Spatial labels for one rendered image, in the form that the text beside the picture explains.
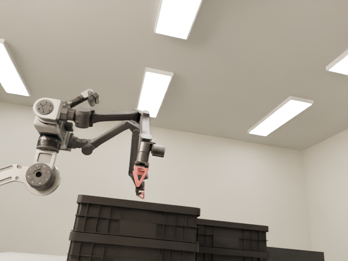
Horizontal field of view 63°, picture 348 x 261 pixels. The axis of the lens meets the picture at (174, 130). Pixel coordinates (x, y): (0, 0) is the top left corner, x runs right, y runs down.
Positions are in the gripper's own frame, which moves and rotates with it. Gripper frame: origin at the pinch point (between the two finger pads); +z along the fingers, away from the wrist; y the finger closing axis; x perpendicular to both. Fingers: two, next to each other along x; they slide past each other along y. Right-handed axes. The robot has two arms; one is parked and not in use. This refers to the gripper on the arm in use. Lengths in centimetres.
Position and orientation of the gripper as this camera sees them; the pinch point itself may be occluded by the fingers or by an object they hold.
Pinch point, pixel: (138, 183)
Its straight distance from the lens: 134.5
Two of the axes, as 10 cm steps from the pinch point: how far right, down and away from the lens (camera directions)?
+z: -1.3, 9.1, -3.9
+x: -9.7, -1.9, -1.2
